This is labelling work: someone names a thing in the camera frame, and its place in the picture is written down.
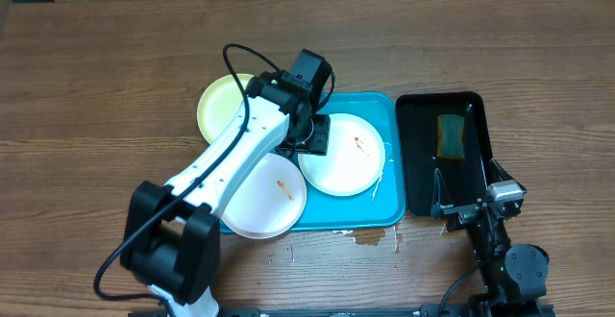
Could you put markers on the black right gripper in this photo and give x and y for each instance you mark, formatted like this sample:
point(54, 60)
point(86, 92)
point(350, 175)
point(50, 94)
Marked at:
point(462, 213)

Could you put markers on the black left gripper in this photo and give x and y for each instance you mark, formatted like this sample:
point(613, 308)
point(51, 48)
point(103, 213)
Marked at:
point(320, 143)

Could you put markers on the green and yellow sponge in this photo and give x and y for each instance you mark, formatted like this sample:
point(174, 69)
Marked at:
point(450, 128)

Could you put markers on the white plate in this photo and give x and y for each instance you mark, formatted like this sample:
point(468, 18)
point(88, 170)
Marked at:
point(354, 160)
point(269, 201)

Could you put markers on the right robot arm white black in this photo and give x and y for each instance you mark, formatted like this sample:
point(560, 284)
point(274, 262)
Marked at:
point(514, 276)

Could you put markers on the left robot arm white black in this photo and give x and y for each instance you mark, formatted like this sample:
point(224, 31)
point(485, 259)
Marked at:
point(171, 240)

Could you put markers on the black plastic tray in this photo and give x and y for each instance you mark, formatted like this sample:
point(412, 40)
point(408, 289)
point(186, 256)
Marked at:
point(465, 178)

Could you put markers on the blue plastic tray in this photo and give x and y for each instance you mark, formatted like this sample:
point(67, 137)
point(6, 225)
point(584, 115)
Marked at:
point(384, 202)

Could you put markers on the yellow-green plate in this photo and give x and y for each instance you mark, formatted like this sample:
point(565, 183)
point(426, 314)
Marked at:
point(217, 107)

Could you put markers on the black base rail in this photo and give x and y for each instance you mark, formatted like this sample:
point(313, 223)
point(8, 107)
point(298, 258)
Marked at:
point(428, 310)

